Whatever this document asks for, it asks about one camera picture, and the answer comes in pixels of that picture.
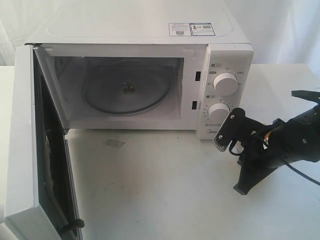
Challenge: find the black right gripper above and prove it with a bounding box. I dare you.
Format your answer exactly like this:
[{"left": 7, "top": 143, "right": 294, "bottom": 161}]
[{"left": 233, "top": 90, "right": 320, "bottom": 195}]

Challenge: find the white microwave door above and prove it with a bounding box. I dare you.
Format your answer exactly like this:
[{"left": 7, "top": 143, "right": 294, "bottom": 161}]
[{"left": 4, "top": 45, "right": 85, "bottom": 240}]

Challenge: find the glass microwave turntable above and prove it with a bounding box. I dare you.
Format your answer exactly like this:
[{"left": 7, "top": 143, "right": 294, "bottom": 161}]
[{"left": 82, "top": 58, "right": 175, "bottom": 115}]

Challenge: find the white Midea microwave oven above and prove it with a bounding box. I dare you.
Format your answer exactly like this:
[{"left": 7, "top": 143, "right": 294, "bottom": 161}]
[{"left": 27, "top": 2, "right": 254, "bottom": 140}]

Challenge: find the clear tape patch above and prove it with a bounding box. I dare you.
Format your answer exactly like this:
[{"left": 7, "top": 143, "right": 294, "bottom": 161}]
[{"left": 103, "top": 139, "right": 125, "bottom": 148}]

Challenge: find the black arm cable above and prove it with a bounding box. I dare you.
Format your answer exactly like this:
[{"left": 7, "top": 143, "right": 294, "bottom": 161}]
[{"left": 228, "top": 139, "right": 320, "bottom": 186}]

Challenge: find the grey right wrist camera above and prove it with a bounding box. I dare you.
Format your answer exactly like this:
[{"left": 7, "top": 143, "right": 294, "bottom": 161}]
[{"left": 213, "top": 107, "right": 246, "bottom": 152}]

